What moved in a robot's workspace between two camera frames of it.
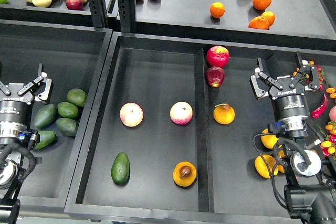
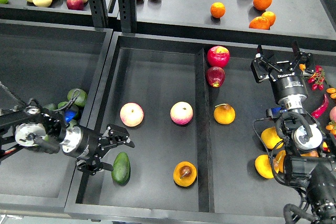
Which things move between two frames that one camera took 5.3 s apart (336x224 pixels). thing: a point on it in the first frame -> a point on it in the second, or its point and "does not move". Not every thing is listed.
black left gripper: (17, 100) -> (86, 145)
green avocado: (120, 169) does not move
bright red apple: (218, 56) does not move
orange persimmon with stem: (184, 173) does not move
